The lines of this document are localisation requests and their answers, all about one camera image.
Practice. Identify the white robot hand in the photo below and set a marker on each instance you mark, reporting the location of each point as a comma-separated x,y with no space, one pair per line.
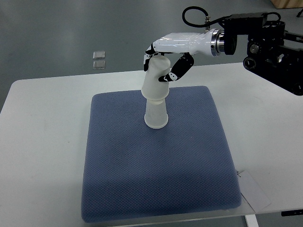
190,44

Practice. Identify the white paper cup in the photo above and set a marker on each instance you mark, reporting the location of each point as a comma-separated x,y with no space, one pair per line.
152,88
156,116

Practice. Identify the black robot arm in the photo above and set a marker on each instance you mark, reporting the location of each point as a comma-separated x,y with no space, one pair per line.
267,56

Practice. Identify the white paper cup on cushion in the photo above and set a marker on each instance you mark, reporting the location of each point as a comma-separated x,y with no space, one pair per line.
156,116

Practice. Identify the upper metal floor plate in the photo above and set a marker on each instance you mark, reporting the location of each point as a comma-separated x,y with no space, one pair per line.
98,55

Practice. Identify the blue grey fabric cushion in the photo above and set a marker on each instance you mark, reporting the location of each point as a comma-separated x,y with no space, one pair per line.
134,171

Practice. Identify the wooden box corner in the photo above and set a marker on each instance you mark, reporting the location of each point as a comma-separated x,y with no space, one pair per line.
287,4

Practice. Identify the black tripod foot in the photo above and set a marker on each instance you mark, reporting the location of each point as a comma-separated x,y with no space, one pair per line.
299,13

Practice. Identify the white paper tag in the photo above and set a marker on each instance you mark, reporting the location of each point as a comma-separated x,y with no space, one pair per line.
252,192

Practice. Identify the white table leg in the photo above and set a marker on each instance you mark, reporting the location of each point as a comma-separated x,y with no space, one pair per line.
251,221

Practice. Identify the black table bracket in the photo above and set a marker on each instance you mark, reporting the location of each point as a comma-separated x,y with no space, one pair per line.
292,213

